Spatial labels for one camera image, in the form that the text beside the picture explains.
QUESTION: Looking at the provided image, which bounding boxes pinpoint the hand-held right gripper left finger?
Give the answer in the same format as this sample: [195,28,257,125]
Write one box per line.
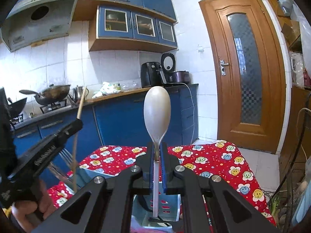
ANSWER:
[31,143,154,233]

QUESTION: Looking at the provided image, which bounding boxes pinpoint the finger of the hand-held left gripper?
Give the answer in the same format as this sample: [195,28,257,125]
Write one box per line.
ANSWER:
[46,118,83,151]

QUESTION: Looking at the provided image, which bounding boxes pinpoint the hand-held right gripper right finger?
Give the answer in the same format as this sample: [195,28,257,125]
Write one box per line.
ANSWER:
[161,143,281,233]

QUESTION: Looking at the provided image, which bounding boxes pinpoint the large steel fork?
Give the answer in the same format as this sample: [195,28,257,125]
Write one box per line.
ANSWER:
[47,149,76,187]

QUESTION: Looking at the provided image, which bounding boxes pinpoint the wooden chopstick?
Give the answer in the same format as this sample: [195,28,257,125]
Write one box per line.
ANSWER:
[72,86,87,192]

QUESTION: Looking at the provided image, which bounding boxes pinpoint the light blue utensil holder box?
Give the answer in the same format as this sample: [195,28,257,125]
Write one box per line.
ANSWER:
[73,167,182,227]

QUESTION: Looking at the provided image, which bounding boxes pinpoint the beige plastic spoon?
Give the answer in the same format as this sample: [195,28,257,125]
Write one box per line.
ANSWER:
[143,86,172,220]

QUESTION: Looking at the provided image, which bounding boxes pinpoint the person's left hand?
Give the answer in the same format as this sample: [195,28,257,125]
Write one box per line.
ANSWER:
[11,180,57,233]

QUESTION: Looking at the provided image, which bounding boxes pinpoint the gas stove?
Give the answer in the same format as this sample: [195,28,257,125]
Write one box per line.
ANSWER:
[40,100,68,114]

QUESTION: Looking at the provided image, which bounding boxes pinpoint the steel kettle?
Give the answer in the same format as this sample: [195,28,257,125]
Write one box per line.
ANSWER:
[72,85,89,102]

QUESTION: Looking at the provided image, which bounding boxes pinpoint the large brown wok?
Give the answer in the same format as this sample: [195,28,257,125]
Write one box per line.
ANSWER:
[19,84,71,105]

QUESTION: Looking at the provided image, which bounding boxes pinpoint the blue kitchen base cabinets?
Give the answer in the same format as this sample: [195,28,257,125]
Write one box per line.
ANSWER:
[10,84,198,187]

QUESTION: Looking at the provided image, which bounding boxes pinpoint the red floral tablecloth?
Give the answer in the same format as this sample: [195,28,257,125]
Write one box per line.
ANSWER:
[47,139,277,226]

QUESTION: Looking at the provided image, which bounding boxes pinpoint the black wok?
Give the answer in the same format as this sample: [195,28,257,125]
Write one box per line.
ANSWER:
[7,97,28,118]

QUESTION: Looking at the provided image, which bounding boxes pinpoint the white cloth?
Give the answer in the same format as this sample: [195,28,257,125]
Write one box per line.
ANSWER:
[93,82,121,99]

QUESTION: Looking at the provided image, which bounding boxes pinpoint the black air fryer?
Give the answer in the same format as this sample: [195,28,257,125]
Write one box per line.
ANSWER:
[141,62,162,88]

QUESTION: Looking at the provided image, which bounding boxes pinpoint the dark rice cooker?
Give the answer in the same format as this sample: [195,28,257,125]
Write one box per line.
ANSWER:
[160,52,190,84]

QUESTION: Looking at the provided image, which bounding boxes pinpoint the grey range hood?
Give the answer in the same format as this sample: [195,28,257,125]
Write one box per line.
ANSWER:
[0,0,82,52]

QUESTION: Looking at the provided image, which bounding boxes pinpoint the wooden door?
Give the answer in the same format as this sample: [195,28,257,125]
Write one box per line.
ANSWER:
[199,0,287,154]

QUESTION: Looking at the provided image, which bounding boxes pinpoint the wooden shelf unit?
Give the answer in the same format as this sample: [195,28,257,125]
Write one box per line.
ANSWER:
[261,0,311,182]

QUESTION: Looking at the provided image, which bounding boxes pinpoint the white hanging plastic bag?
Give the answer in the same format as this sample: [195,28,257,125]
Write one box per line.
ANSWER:
[298,5,311,52]

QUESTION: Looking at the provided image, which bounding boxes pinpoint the white power cable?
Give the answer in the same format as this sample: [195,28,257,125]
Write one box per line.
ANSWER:
[178,82,198,144]

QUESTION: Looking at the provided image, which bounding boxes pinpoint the blue glass-door wall cabinet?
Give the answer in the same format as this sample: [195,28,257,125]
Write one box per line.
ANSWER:
[89,5,178,52]

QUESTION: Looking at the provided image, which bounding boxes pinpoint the metal door handle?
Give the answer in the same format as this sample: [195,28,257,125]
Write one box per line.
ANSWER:
[219,59,229,76]

